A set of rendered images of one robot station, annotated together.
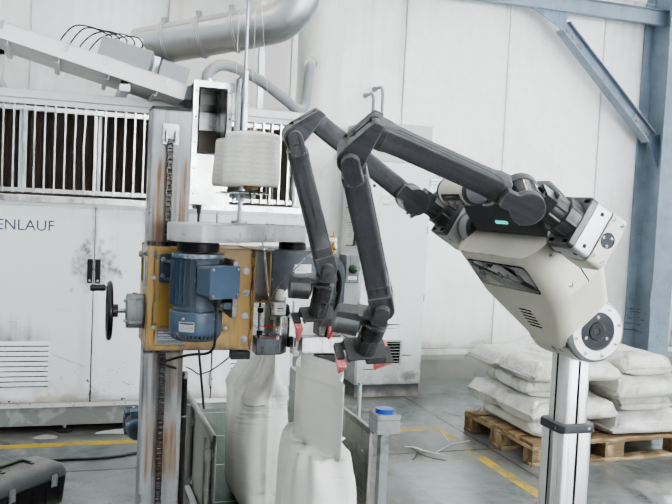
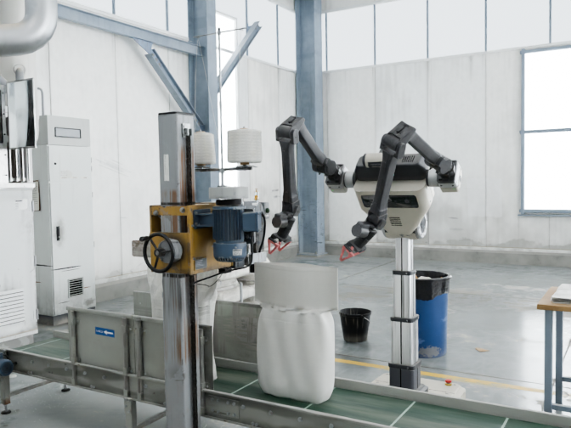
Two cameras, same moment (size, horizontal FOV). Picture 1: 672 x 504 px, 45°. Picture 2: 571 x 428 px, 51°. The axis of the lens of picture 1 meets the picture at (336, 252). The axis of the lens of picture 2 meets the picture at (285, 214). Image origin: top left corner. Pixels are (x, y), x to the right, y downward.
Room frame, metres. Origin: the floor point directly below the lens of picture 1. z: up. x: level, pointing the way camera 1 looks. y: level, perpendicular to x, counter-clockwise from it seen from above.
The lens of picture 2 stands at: (0.10, 1.97, 1.43)
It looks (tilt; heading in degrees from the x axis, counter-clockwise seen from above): 3 degrees down; 319
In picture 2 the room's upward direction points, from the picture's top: 1 degrees counter-clockwise
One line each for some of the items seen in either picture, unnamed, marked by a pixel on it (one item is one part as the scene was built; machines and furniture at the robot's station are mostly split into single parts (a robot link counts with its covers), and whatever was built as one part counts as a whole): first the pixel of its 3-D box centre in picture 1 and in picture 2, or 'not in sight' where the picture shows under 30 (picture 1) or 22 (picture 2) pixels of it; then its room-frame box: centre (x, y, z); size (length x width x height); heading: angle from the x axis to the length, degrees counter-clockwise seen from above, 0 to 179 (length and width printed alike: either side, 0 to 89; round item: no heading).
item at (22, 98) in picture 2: (240, 119); (21, 114); (4.55, 0.57, 1.95); 0.30 x 0.01 x 0.48; 18
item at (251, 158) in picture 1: (252, 160); (244, 146); (2.35, 0.26, 1.61); 0.17 x 0.17 x 0.17
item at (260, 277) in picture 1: (255, 273); not in sight; (2.58, 0.26, 1.26); 0.22 x 0.05 x 0.16; 18
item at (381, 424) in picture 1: (384, 421); not in sight; (2.52, -0.18, 0.81); 0.08 x 0.08 x 0.06; 18
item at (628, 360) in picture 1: (618, 357); not in sight; (5.41, -1.95, 0.56); 0.67 x 0.43 x 0.15; 18
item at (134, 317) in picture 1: (133, 310); (169, 250); (2.45, 0.61, 1.14); 0.11 x 0.06 x 0.11; 18
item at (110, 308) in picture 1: (108, 310); (158, 252); (2.43, 0.68, 1.13); 0.18 x 0.11 x 0.18; 18
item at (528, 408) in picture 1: (556, 404); (222, 295); (4.99, -1.43, 0.32); 0.66 x 0.43 x 0.15; 110
